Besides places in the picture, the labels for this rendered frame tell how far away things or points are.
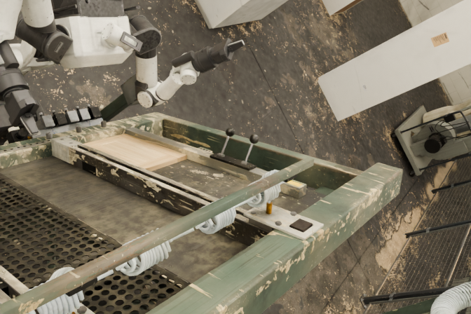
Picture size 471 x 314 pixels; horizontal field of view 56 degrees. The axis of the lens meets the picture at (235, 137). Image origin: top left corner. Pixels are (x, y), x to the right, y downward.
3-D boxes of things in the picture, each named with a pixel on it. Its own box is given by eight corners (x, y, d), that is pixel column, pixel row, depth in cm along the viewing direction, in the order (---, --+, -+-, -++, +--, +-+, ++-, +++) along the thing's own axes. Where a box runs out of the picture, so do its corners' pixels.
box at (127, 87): (137, 83, 244) (155, 69, 233) (144, 103, 244) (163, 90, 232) (118, 86, 235) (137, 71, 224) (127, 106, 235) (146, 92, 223)
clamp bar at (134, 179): (69, 151, 189) (66, 95, 182) (319, 258, 120) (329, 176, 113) (48, 156, 181) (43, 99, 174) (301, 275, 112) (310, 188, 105)
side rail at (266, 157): (171, 136, 236) (171, 115, 232) (371, 200, 172) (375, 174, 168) (162, 138, 231) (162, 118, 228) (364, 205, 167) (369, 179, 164)
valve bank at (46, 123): (85, 113, 237) (107, 94, 221) (95, 137, 236) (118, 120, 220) (-13, 131, 199) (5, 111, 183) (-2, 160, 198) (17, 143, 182)
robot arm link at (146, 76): (130, 101, 198) (127, 56, 185) (147, 90, 208) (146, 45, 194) (151, 110, 195) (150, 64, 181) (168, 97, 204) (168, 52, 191)
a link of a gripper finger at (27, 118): (29, 134, 126) (19, 116, 127) (40, 132, 128) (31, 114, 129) (31, 132, 125) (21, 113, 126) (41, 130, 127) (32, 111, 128)
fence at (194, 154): (133, 134, 215) (133, 127, 214) (305, 194, 160) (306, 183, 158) (125, 137, 211) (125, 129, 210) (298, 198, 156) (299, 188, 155)
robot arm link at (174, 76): (199, 72, 180) (181, 89, 189) (199, 55, 184) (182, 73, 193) (185, 66, 176) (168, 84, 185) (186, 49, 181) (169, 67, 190)
